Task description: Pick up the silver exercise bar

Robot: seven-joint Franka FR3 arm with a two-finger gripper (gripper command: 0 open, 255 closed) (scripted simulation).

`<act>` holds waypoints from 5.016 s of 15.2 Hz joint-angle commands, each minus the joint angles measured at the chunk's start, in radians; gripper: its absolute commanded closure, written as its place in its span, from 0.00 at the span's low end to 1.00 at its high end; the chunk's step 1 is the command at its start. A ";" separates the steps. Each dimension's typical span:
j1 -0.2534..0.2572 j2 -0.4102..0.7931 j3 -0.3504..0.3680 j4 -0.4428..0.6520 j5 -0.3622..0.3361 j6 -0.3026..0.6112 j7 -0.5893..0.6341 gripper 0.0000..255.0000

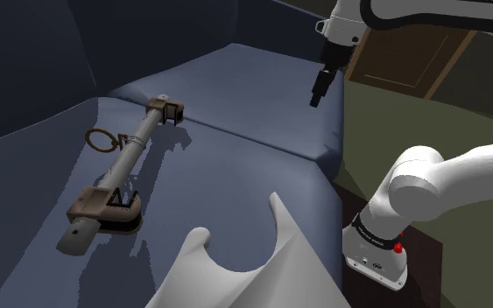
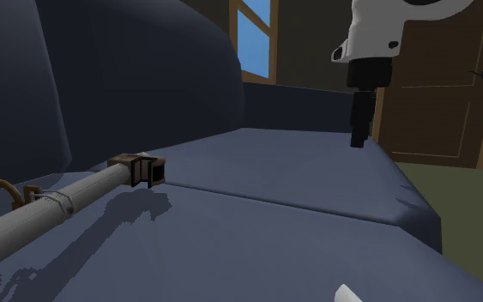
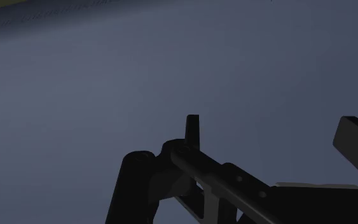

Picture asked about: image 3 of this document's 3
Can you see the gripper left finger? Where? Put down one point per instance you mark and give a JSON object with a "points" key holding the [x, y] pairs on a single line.
{"points": [[154, 173]]}

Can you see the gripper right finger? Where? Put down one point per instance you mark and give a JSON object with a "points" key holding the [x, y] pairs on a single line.
{"points": [[357, 142]]}

